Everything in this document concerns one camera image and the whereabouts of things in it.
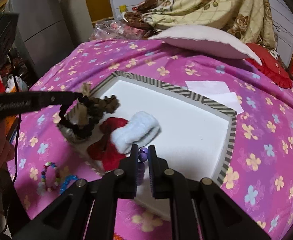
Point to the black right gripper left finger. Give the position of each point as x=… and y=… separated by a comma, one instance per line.
x=120, y=183

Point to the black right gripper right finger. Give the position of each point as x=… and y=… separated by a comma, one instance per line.
x=167, y=183

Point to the black scrunchie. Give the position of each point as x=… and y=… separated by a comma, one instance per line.
x=92, y=113

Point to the striped white jewelry box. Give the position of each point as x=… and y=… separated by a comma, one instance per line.
x=197, y=134

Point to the red fabric scrunchie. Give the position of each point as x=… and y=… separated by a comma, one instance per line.
x=104, y=150

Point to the light blue fluffy scrunchie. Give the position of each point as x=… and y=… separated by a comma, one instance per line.
x=141, y=129

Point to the pink floral bed sheet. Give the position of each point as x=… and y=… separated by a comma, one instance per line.
x=260, y=177

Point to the white paper sheet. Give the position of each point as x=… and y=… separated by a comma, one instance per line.
x=217, y=91

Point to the grey refrigerator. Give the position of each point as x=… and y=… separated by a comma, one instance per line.
x=42, y=38

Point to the clear plastic bag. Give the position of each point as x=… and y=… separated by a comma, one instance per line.
x=117, y=29

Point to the white pink pillow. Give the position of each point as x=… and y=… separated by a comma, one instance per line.
x=207, y=40

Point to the cream floral quilt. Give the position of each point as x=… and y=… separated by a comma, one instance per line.
x=248, y=20

